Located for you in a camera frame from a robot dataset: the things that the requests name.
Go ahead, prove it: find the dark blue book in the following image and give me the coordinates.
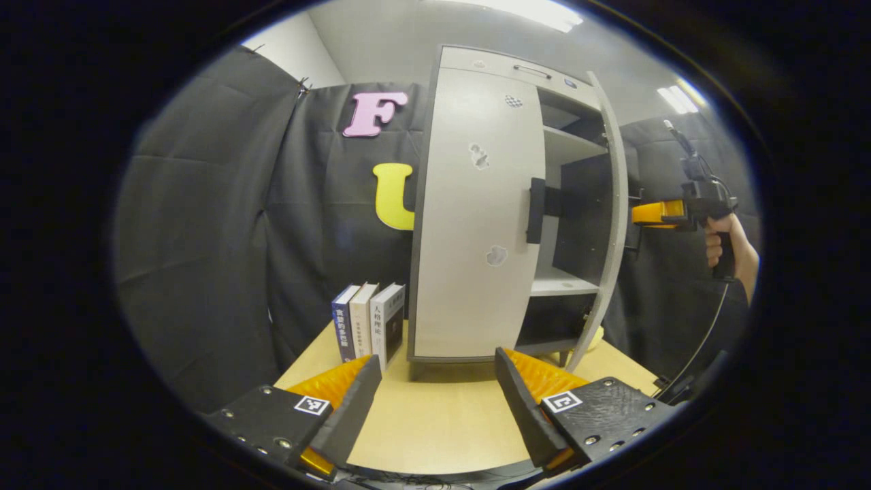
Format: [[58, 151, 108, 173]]
[[331, 284, 362, 364]]

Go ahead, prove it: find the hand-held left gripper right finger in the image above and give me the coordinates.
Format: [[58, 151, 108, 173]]
[[494, 348, 681, 477]]

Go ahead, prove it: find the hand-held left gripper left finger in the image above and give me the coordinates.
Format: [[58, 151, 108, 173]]
[[204, 354, 383, 482]]

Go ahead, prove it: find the black door handle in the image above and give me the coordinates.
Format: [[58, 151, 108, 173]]
[[625, 189, 644, 257], [525, 177, 547, 245]]

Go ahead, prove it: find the grey cabinet drawer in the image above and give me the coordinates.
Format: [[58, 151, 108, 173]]
[[439, 46, 604, 110]]

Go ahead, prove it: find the small ceiling light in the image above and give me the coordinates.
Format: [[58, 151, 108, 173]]
[[657, 78, 709, 116]]

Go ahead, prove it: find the grey and black book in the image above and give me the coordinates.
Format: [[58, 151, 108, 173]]
[[369, 282, 407, 372]]

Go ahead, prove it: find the white cabinet shelf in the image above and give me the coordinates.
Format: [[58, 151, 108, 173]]
[[542, 125, 609, 165], [529, 265, 600, 297]]

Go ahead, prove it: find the grey cabinet door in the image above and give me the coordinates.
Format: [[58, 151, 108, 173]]
[[411, 66, 548, 360], [566, 71, 631, 372]]

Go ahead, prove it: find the grey double-door shoe cabinet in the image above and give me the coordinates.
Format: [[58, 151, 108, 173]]
[[407, 45, 631, 372]]

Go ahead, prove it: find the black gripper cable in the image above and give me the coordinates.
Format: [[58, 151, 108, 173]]
[[652, 282, 730, 399]]

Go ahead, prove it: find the black backdrop cloth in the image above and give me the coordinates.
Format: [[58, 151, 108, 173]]
[[111, 44, 764, 417]]

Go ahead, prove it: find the cream book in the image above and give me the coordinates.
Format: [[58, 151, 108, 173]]
[[348, 281, 380, 359]]

